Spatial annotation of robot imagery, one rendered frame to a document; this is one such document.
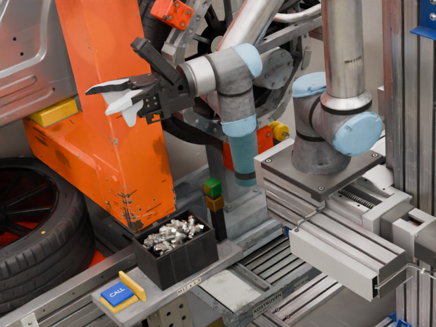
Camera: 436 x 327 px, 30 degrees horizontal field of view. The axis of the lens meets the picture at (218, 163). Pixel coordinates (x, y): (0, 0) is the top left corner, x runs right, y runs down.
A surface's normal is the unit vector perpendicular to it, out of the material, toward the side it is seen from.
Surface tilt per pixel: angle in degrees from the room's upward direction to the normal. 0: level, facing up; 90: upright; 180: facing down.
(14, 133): 0
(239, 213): 0
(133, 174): 90
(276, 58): 90
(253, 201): 0
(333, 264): 90
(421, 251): 90
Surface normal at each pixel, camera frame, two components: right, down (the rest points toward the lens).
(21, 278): 0.52, 0.40
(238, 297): -0.13, -0.83
